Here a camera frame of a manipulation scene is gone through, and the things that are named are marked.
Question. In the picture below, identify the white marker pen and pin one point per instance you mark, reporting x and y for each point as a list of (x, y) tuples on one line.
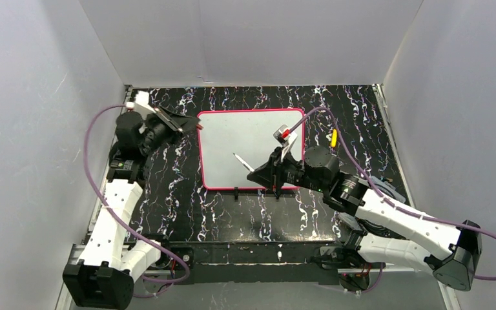
[(243, 162)]

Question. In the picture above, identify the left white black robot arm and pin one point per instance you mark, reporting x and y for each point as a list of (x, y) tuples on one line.
[(116, 256)]

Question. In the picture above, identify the black whiteboard stand clip left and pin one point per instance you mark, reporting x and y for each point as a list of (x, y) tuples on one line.
[(236, 192)]

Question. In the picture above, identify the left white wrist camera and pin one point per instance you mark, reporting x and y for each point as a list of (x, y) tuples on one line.
[(143, 105)]

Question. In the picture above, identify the black whiteboard stand clip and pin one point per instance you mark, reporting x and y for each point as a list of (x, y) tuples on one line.
[(236, 192), (277, 192)]

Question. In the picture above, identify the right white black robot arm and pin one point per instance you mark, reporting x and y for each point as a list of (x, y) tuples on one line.
[(448, 252)]

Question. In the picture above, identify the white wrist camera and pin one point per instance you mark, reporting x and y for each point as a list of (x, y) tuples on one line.
[(284, 136), (143, 105)]

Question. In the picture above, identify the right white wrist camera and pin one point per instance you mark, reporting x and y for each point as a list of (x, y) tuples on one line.
[(284, 136)]

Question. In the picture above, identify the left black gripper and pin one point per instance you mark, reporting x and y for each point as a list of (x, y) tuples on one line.
[(170, 122)]

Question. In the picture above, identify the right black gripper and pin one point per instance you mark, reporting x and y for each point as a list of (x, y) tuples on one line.
[(279, 172)]

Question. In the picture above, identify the yellow marker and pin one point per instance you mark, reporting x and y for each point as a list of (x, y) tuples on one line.
[(334, 139)]

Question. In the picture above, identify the black whiteboard stand clip right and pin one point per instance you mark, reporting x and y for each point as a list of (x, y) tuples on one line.
[(277, 192)]

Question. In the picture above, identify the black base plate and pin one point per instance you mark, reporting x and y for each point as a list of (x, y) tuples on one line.
[(267, 262)]

